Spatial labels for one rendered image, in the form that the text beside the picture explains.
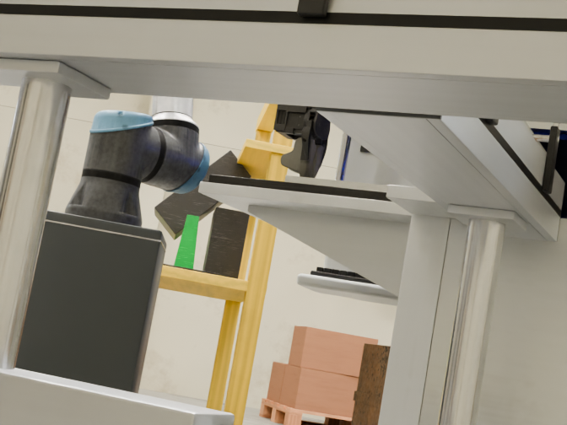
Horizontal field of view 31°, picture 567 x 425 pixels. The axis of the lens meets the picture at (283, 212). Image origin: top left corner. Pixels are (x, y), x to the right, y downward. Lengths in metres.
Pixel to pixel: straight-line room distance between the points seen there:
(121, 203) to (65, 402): 1.09
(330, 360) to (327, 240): 6.87
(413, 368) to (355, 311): 8.93
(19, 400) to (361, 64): 0.42
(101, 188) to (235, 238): 3.60
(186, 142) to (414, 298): 0.69
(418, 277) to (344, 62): 0.84
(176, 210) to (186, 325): 4.96
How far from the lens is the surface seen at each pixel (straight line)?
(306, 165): 1.86
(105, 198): 2.00
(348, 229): 1.81
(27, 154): 1.03
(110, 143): 2.02
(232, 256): 5.57
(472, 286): 1.40
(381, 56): 0.84
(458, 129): 1.02
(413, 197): 1.53
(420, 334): 1.64
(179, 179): 2.12
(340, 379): 8.71
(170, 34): 0.93
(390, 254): 1.77
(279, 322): 10.47
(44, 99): 1.04
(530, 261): 1.61
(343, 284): 2.51
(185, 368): 10.45
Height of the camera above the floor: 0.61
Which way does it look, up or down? 7 degrees up
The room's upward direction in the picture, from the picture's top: 10 degrees clockwise
